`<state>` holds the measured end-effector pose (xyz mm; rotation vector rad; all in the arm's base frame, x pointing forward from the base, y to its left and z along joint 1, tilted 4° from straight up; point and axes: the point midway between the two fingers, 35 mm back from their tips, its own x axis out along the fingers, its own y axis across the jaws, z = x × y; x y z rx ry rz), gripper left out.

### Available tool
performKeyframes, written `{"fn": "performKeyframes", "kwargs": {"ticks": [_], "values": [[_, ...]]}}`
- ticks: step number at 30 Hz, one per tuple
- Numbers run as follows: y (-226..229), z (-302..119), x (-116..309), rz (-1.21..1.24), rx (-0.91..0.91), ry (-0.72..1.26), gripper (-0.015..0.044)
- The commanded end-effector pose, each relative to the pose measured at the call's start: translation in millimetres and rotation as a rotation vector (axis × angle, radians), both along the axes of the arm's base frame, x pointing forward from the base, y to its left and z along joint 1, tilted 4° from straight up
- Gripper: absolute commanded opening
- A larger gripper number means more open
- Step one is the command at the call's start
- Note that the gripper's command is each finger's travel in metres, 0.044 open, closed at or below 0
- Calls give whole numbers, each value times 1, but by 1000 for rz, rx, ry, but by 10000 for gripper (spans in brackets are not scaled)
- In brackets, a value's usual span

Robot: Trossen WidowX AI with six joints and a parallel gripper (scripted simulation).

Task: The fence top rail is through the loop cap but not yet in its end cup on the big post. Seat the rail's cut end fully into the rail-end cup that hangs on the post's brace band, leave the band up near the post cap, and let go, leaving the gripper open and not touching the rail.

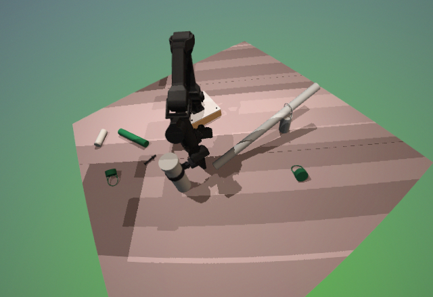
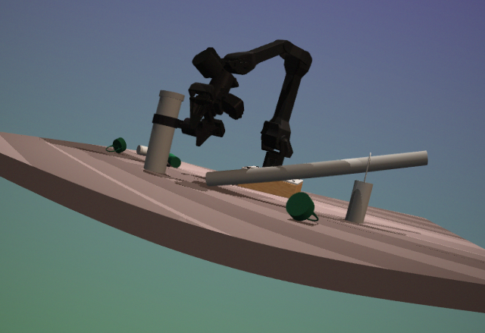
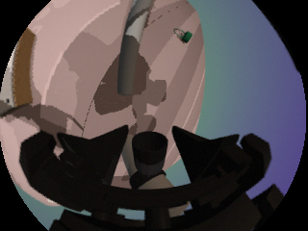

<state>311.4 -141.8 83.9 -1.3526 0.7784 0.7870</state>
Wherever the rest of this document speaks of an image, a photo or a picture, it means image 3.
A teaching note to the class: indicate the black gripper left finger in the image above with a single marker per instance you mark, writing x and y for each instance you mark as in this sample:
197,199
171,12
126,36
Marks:
102,152

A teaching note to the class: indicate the black band with end cup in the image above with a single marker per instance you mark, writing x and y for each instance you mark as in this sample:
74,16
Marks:
150,151

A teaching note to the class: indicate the dark green mug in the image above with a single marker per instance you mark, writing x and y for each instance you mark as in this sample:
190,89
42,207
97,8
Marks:
186,37

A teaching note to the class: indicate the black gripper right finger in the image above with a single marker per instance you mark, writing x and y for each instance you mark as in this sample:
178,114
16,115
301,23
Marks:
197,153

